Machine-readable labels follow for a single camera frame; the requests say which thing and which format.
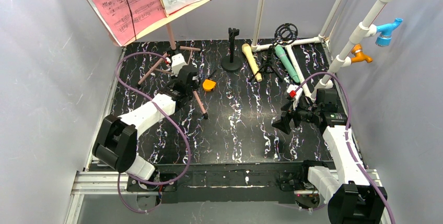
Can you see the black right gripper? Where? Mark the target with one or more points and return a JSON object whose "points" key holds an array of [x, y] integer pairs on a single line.
{"points": [[292, 116]]}

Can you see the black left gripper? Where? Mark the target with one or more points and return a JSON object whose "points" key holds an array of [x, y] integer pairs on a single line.
{"points": [[188, 78]]}

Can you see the black microphone stand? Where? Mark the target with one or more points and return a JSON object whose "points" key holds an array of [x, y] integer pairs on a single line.
{"points": [[231, 63]]}

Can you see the green microphone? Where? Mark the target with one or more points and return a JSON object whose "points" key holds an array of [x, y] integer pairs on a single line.
{"points": [[282, 56]]}

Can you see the cream yellow microphone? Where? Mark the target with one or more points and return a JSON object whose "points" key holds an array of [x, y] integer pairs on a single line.
{"points": [[247, 51]]}

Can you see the small black tripod stand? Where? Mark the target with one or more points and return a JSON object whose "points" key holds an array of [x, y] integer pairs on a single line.
{"points": [[284, 35]]}

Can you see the pink sheet music page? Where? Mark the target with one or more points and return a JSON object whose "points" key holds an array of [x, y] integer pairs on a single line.
{"points": [[126, 19]]}

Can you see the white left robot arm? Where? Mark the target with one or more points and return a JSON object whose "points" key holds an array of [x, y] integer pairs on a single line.
{"points": [[116, 142]]}

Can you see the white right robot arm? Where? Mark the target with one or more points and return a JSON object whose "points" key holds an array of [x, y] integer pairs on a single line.
{"points": [[349, 195]]}

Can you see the orange tape measure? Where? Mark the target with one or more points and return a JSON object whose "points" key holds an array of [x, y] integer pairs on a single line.
{"points": [[209, 85]]}

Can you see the orange pipe fitting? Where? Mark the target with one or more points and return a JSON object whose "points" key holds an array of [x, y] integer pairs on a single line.
{"points": [[359, 55]]}

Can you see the blue pipe fitting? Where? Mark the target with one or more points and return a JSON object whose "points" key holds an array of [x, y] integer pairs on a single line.
{"points": [[385, 32]]}

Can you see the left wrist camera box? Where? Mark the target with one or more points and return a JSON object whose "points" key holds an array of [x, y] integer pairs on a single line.
{"points": [[177, 62]]}

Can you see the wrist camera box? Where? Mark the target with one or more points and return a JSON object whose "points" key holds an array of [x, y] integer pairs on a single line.
{"points": [[177, 62], [294, 93]]}

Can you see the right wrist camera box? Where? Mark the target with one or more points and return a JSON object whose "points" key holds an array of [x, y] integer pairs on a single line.
{"points": [[294, 93]]}

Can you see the right robot arm base mount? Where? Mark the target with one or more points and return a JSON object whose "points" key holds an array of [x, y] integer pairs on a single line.
{"points": [[306, 195]]}

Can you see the aluminium rail frame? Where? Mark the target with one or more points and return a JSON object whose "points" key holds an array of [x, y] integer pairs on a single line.
{"points": [[223, 169]]}

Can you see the white PVC pipe frame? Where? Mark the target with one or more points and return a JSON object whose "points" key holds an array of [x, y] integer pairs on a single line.
{"points": [[399, 75]]}

